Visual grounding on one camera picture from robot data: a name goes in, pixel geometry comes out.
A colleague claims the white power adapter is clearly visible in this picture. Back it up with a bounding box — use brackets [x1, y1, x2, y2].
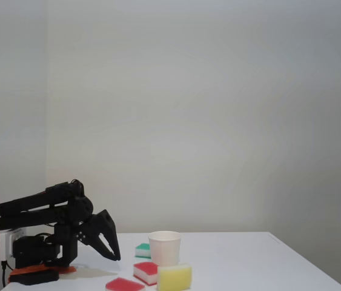
[0, 229, 27, 262]

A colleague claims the yellow and white sponge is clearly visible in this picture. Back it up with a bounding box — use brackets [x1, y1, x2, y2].
[156, 263, 193, 291]

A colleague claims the red and white sponge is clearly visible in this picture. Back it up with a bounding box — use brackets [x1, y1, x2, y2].
[105, 276, 146, 291]
[133, 262, 159, 286]

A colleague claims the green and white sponge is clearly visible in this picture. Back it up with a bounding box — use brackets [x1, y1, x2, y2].
[134, 242, 152, 259]

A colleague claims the black power cable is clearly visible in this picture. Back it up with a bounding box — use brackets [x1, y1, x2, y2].
[1, 259, 8, 288]

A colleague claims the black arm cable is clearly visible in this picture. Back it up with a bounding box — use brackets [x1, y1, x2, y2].
[69, 178, 85, 195]

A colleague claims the orange table clamp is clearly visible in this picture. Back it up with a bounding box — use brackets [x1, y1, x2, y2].
[8, 264, 77, 276]

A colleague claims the white paper cup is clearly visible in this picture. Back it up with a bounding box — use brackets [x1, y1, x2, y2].
[148, 230, 182, 267]

